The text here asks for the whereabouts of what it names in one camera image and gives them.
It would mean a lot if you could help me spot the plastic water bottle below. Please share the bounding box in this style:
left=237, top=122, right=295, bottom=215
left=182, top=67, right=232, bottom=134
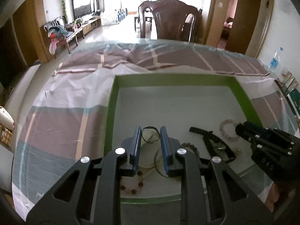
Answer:
left=268, top=47, right=283, bottom=71

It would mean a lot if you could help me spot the pink crystal bead bracelet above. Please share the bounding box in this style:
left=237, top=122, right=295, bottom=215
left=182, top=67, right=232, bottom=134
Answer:
left=219, top=118, right=242, bottom=142

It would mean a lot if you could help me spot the wooden bench with clothes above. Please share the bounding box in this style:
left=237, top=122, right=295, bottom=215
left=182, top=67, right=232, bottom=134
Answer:
left=43, top=16, right=85, bottom=58

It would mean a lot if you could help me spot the black wristwatch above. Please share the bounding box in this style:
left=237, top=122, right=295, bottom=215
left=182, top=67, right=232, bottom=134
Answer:
left=189, top=127, right=236, bottom=164

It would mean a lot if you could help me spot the dark wooden chair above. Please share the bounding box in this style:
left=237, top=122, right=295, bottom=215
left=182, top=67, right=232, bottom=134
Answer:
left=138, top=0, right=201, bottom=43

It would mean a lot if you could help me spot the green book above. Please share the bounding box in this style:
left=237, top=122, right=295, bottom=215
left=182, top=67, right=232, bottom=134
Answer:
left=287, top=88, right=300, bottom=113

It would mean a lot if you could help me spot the silver bangle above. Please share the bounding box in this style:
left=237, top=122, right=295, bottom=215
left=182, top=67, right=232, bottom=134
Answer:
left=141, top=126, right=173, bottom=178

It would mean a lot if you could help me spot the brown wooden bead bracelet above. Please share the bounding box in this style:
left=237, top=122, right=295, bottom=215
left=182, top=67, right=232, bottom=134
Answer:
left=180, top=142, right=200, bottom=158

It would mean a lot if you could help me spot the green cardboard box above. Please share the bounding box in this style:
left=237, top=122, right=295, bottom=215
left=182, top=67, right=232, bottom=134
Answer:
left=103, top=73, right=265, bottom=204

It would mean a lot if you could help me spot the plaid bed sheet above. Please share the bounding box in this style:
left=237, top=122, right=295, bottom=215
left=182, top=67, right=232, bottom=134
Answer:
left=12, top=40, right=299, bottom=218

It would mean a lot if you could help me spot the red and white bead bracelet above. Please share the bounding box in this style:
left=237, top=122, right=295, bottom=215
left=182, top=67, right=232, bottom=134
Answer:
left=119, top=170, right=145, bottom=196

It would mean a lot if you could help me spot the television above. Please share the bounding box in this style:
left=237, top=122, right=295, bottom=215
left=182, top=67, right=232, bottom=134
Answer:
left=72, top=0, right=95, bottom=19

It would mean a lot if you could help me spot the person's right hand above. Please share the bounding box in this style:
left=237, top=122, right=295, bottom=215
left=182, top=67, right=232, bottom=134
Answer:
left=264, top=182, right=297, bottom=212

